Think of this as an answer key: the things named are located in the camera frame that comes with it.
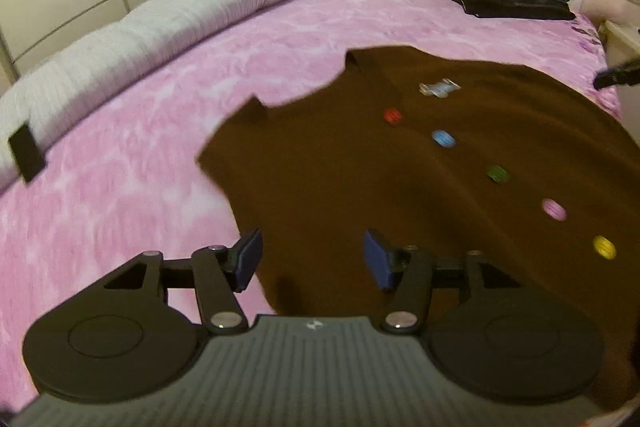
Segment pink floral blanket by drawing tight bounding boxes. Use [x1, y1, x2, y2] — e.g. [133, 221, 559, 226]
[0, 0, 623, 408]

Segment smartphone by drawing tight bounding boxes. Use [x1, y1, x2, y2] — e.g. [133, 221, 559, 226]
[7, 123, 48, 184]

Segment white ribbed quilt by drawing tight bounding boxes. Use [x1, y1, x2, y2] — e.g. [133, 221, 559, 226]
[0, 0, 366, 192]

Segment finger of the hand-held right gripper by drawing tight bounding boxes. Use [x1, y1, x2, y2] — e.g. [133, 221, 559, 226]
[594, 59, 640, 90]

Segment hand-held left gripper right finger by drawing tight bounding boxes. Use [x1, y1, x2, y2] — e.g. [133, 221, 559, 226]
[363, 229, 521, 337]

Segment white nightstand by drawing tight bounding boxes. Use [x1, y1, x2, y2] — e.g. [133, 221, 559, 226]
[600, 19, 640, 72]

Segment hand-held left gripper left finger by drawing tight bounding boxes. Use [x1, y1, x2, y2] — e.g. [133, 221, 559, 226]
[102, 228, 265, 337]

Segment brown knit sweater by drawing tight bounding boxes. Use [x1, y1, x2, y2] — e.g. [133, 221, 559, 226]
[196, 44, 640, 413]

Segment black folded pants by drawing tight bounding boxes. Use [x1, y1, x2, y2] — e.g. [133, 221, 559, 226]
[447, 0, 577, 22]

